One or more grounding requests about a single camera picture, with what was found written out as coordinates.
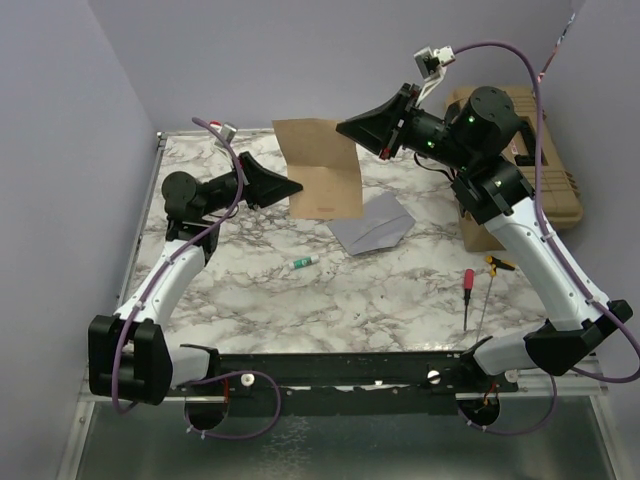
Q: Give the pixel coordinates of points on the yellow black long screwdriver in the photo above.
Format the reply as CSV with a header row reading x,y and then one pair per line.
x,y
495,264

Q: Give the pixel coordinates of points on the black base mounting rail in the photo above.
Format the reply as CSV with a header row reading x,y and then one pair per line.
x,y
337,384

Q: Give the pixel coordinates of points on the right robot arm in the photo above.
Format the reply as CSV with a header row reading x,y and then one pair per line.
x,y
495,192

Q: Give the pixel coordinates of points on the red handled screwdriver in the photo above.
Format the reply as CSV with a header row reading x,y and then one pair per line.
x,y
468,282

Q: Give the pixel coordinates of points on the green white glue stick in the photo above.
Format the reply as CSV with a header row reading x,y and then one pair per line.
x,y
303,262

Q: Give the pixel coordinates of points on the tan plastic tool case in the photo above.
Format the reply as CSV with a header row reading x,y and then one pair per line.
x,y
560,193

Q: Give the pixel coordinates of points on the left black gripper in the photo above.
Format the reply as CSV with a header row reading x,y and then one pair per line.
x,y
262,186

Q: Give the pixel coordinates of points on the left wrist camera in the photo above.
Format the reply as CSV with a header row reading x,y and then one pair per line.
x,y
226,133

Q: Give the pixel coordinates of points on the tan paper letter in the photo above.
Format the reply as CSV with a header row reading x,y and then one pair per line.
x,y
326,164

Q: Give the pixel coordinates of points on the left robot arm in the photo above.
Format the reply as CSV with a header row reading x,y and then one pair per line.
x,y
128,355

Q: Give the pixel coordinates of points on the grey envelope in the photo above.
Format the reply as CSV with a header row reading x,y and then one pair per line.
x,y
383,225

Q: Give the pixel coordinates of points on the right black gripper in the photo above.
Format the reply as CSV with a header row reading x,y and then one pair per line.
x,y
378,128

